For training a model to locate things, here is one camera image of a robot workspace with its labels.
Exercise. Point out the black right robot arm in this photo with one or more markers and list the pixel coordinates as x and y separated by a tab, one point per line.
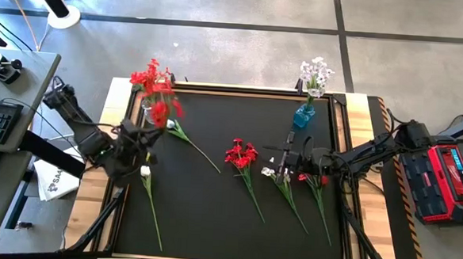
357	156

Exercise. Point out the blue glass vase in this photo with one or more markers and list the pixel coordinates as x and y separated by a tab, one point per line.
303	117

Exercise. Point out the small white flower spray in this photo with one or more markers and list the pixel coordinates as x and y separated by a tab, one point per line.
267	171

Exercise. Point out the white artificial flower bunch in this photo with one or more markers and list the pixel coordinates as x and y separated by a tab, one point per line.
315	76

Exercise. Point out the black desk clamp device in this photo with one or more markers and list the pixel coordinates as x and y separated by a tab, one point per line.
4	70

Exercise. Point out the clear glass vase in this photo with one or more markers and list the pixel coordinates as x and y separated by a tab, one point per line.
145	115

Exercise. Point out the black flat bar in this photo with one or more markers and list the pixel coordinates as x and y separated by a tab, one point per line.
51	153

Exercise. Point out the red black tool case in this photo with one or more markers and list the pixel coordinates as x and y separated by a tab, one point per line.
443	184

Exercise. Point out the black ramp hazard stripes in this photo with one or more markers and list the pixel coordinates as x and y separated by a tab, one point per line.
403	186

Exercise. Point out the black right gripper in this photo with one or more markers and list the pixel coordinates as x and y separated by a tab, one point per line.
313	161

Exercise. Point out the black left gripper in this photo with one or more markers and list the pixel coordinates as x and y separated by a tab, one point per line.
131	152

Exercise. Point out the black table mat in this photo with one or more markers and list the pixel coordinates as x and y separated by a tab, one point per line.
211	215

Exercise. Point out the small red flower spray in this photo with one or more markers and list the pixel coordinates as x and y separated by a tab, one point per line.
303	177

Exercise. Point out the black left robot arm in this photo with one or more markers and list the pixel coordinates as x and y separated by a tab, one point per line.
88	138

